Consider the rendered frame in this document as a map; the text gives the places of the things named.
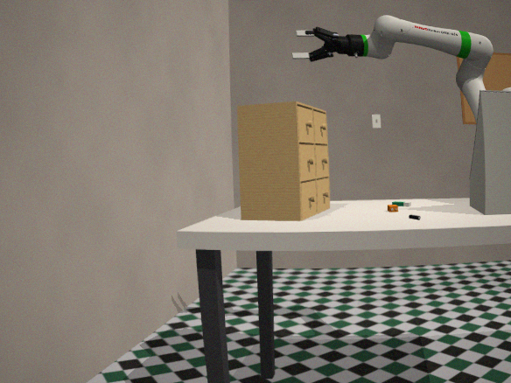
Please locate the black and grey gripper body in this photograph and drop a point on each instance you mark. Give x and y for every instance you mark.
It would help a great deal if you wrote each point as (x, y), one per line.
(341, 45)

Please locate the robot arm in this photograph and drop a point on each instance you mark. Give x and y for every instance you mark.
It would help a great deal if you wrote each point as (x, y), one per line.
(475, 50)

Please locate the tan wooden chest of drawers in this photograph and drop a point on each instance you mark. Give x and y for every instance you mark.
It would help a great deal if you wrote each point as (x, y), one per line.
(269, 163)

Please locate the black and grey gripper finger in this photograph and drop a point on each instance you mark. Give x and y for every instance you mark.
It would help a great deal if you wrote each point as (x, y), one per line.
(319, 33)
(312, 55)

